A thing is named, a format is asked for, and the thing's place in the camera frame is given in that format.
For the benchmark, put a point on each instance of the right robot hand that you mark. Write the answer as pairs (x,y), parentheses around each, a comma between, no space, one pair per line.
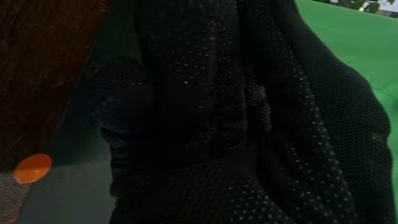
(225,133)

